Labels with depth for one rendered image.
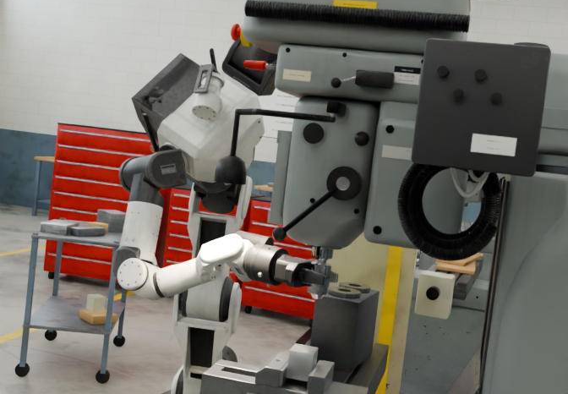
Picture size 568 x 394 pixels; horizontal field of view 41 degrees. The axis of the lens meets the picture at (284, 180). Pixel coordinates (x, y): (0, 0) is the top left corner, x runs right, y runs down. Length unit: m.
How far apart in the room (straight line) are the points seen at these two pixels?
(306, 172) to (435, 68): 0.43
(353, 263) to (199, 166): 1.57
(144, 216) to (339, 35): 0.70
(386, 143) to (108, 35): 10.78
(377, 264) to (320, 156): 1.88
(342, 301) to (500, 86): 0.91
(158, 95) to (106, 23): 10.17
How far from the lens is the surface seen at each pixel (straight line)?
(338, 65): 1.56
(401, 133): 1.53
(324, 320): 2.03
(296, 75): 1.57
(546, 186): 1.48
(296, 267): 1.66
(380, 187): 1.53
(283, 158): 1.67
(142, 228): 1.91
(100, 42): 12.24
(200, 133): 1.98
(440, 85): 1.28
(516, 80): 1.28
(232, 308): 2.34
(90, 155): 7.06
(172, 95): 2.06
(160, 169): 1.93
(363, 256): 3.42
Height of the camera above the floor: 1.53
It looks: 3 degrees down
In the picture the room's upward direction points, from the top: 7 degrees clockwise
